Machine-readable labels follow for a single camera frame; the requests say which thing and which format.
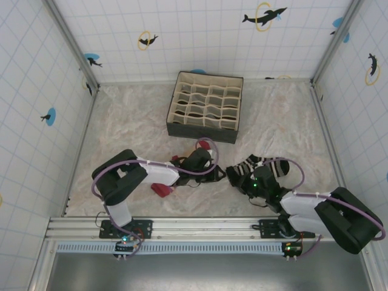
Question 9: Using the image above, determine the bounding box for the black white striped sock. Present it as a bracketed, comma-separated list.
[226, 154, 291, 189]

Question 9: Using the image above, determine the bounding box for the beige red purple-striped sock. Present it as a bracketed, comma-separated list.
[151, 138, 215, 198]

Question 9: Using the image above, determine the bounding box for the fabric sock organizer box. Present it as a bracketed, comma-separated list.
[166, 70, 244, 144]

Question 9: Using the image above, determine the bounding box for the right controller board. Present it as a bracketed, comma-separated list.
[281, 241, 304, 261]

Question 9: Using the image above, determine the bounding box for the controller board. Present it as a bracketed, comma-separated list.
[281, 241, 304, 261]
[113, 235, 143, 259]

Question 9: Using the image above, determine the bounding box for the grey metal front panel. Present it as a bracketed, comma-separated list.
[30, 242, 388, 291]

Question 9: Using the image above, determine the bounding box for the left controller board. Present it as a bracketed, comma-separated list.
[113, 235, 143, 259]

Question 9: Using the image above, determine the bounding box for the blue circle seal sticker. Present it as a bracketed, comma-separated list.
[41, 107, 57, 127]

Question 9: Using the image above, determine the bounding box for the blue patch fish sticker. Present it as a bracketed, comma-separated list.
[330, 16, 351, 43]

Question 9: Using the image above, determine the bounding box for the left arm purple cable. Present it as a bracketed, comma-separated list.
[92, 137, 221, 260]

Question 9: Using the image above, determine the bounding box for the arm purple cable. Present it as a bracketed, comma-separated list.
[260, 156, 387, 260]
[92, 137, 221, 260]

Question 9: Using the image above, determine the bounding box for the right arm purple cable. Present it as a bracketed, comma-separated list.
[260, 156, 387, 260]

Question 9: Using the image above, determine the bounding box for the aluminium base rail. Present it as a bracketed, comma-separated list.
[45, 216, 376, 243]

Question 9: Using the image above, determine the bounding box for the white slotted cable duct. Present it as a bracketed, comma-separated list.
[56, 241, 304, 254]

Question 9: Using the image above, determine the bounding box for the aluminium side rail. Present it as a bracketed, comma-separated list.
[310, 81, 356, 216]
[61, 86, 101, 218]

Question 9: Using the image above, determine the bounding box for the thin black wire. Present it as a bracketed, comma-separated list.
[93, 212, 110, 229]

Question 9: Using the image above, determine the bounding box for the yellow ring corner sticker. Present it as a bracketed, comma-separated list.
[81, 75, 93, 97]

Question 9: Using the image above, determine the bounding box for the aluminium frame post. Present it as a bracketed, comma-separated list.
[310, 0, 364, 87]
[45, 0, 101, 92]

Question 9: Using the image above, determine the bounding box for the tall dolphin ring sticker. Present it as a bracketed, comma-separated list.
[365, 53, 382, 87]

